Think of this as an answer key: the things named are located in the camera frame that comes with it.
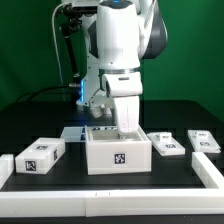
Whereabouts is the white fiducial marker sheet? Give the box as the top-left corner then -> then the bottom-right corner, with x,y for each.
60,125 -> 116,144

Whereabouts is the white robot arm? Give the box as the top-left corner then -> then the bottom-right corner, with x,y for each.
78,0 -> 167,135

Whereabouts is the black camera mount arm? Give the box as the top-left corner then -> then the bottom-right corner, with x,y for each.
60,0 -> 98,79

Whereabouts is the white wall piece left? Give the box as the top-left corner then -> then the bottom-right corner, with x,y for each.
0,154 -> 14,189

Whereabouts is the white L-shaped obstacle wall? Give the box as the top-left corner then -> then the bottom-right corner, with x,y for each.
0,152 -> 224,218

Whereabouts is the white cabinet body box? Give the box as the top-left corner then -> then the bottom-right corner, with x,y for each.
85,126 -> 152,175

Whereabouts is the white cable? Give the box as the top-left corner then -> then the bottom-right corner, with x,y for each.
51,1 -> 73,101

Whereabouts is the white cabinet door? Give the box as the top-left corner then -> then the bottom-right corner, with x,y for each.
147,132 -> 185,156
188,130 -> 221,153

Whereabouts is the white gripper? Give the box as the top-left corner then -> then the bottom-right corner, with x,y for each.
102,72 -> 143,133

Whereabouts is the white cabinet top block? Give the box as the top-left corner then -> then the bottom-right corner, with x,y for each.
15,138 -> 65,174

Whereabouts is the black cable on table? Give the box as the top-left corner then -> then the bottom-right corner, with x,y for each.
14,83 -> 83,103

